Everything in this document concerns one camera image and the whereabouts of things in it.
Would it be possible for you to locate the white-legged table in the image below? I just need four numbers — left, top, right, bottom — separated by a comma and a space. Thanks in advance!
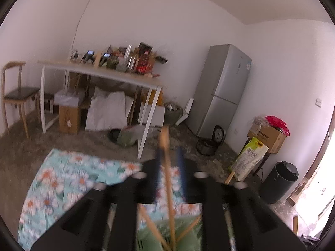
38, 60, 166, 159

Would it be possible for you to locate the wooden door frame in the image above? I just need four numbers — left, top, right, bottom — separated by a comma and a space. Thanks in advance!
305, 124, 335, 189

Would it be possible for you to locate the thin wall cable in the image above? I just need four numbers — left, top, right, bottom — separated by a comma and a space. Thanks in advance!
70, 0, 104, 58

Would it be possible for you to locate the yellow plastic bag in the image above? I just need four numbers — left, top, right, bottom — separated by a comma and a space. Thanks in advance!
141, 87, 163, 108

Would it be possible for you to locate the wooden chopstick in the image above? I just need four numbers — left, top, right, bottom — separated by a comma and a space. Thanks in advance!
159, 126, 177, 251
138, 204, 171, 251
175, 215, 202, 244

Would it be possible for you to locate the red snack box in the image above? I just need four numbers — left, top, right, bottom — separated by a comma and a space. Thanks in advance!
136, 42, 153, 74

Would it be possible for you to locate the clear plastic bag on floor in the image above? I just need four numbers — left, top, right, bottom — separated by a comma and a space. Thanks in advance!
118, 125, 152, 147

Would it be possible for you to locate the red plastic bag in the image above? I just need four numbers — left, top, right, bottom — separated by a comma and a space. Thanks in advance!
265, 116, 290, 136

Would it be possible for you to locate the white plastic bag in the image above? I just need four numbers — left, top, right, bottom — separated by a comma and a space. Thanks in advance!
54, 89, 85, 108

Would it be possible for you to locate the silver refrigerator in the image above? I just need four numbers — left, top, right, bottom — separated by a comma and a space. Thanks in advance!
186, 44, 252, 138

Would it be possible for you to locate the white and yellow rice bag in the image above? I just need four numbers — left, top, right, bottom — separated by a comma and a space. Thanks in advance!
228, 137, 269, 181

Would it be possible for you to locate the white box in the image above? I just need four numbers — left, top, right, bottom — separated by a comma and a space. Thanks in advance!
139, 102, 165, 126

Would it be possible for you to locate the black trash bin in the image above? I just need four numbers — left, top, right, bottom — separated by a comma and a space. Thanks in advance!
259, 161, 299, 204

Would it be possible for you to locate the black rice cooker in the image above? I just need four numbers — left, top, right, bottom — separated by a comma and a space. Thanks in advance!
196, 125, 226, 155

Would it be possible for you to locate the small brown cardboard box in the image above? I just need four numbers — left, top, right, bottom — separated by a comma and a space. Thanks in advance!
59, 105, 81, 134

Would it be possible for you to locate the large cardboard box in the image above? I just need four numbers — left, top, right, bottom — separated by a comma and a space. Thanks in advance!
247, 116, 287, 154

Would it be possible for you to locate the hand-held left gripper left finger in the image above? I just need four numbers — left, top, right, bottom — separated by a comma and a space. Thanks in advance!
30, 146, 163, 251

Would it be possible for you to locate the floral tablecloth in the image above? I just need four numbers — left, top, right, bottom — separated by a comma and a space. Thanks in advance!
17, 148, 203, 251

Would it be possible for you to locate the white panel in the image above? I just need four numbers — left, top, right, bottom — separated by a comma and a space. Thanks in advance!
176, 98, 195, 126

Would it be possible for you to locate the wooden chair with dark seat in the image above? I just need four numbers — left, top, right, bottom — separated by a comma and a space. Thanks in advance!
1, 62, 41, 139

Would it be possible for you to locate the white sack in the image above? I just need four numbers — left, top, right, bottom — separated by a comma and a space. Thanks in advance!
86, 86, 134, 131

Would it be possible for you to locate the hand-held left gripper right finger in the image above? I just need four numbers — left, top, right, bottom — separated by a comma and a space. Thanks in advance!
176, 146, 307, 251

